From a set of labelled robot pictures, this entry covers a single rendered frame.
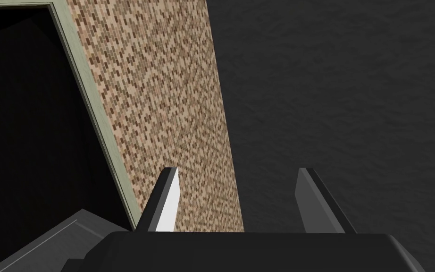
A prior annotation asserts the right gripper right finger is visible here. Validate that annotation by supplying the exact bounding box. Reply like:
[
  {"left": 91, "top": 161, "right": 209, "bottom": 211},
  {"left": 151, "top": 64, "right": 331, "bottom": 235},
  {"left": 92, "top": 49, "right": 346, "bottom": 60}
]
[{"left": 294, "top": 168, "right": 358, "bottom": 234}]

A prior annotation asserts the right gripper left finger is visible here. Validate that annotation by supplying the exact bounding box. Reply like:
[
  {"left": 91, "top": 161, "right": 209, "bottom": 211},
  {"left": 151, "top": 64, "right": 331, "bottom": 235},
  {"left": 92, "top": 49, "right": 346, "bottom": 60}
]
[{"left": 134, "top": 167, "right": 181, "bottom": 233}]

